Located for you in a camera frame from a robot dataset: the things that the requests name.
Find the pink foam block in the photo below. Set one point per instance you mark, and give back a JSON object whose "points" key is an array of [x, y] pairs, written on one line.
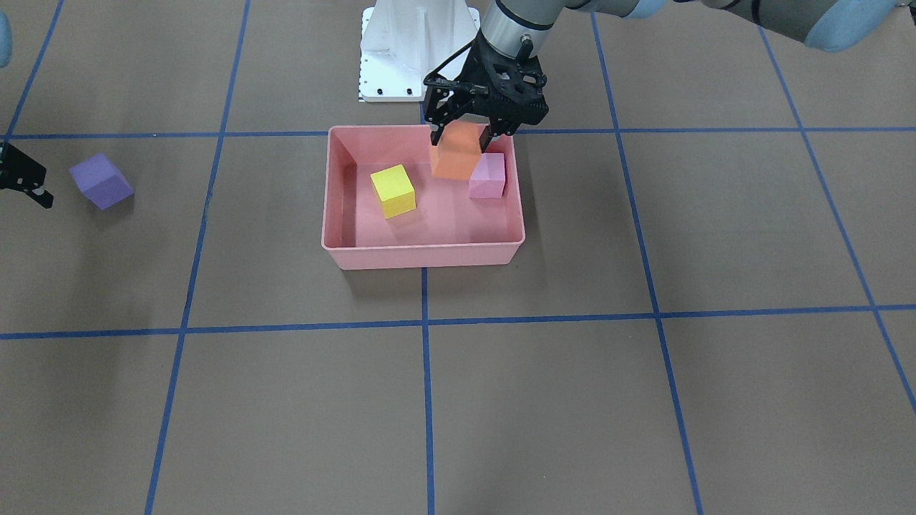
{"points": [[488, 180]]}

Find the pink plastic bin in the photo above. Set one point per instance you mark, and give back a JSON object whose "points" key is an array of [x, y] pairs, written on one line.
{"points": [[447, 229]]}

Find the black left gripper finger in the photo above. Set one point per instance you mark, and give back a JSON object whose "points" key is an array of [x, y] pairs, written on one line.
{"points": [[437, 129], [489, 133]]}

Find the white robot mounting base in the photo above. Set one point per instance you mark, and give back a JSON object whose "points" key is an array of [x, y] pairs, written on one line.
{"points": [[402, 41]]}

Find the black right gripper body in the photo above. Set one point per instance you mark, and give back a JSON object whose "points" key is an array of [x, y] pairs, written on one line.
{"points": [[21, 174]]}

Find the orange foam block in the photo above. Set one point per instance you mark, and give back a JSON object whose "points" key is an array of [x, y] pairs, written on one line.
{"points": [[458, 153]]}

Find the yellow foam block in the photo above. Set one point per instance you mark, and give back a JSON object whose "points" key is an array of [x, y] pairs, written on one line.
{"points": [[394, 191]]}

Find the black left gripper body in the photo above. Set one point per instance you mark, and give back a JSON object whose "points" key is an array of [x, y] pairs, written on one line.
{"points": [[441, 100]]}

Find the purple foam block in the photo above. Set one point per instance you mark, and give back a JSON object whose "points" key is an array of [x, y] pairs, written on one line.
{"points": [[100, 181]]}

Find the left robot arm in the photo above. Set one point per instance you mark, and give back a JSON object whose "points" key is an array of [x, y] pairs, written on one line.
{"points": [[828, 26]]}

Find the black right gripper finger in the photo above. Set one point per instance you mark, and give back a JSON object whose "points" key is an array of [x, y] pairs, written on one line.
{"points": [[43, 197]]}

